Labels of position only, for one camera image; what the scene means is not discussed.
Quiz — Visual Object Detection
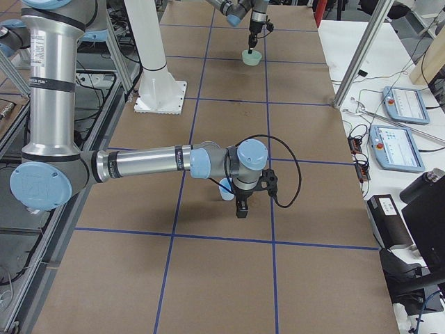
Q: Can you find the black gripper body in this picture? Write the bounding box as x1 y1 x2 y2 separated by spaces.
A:
232 168 278 205
248 20 259 44

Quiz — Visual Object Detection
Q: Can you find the pale green bowl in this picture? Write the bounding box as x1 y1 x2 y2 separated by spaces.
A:
241 49 262 66

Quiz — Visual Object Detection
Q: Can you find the light blue plastic cup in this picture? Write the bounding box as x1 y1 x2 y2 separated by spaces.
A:
218 178 235 201

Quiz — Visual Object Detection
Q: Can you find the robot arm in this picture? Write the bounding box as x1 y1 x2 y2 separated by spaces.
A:
10 1 277 218
207 0 273 54

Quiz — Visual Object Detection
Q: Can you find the orange black usb hub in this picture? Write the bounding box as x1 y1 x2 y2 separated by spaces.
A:
348 136 370 184

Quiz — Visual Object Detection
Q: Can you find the lower teach pendant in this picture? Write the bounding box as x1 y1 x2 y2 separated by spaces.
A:
369 125 425 173

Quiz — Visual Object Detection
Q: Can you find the teach pendant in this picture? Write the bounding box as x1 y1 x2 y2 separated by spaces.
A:
382 86 430 125
369 125 425 173

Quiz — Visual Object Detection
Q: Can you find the black box device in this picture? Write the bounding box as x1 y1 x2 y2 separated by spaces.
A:
366 194 413 250

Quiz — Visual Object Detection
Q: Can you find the upper teach pendant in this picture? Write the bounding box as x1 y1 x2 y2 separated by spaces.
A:
382 86 430 125

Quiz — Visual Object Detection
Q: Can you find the black bottle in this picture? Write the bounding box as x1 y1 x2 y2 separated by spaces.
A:
399 168 444 204

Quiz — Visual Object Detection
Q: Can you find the black monitor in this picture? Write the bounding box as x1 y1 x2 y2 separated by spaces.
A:
401 179 445 269

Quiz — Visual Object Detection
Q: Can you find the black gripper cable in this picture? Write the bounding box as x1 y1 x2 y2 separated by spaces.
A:
224 135 302 209
259 13 274 39

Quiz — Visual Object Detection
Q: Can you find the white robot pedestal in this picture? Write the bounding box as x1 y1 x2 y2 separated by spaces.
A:
124 0 187 114

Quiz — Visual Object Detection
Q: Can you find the metal rod with handle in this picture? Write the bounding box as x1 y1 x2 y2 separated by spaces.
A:
351 97 444 145

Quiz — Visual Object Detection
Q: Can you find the aluminium frame post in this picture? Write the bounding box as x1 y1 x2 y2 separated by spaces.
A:
332 0 394 109

